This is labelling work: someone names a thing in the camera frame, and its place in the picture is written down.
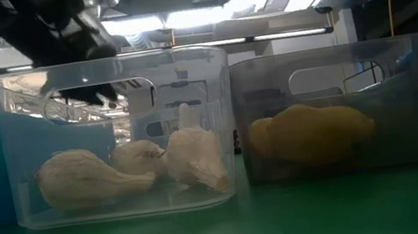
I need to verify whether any long ceiling light strip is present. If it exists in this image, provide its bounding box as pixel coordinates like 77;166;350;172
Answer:
206;19;336;54

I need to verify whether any yellow hanging cable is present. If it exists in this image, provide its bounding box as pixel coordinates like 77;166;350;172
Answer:
384;0;399;37

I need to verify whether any yellow lemon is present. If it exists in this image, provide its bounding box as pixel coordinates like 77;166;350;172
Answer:
245;115;285;164
265;91;384;172

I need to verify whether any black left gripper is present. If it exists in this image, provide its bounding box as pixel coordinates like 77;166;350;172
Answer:
20;0;128;117

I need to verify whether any clear plastic basket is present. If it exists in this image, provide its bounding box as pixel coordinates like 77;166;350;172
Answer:
0;36;253;234

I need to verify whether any smoky grey plastic basket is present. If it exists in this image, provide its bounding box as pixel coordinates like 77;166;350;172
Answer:
223;30;418;194

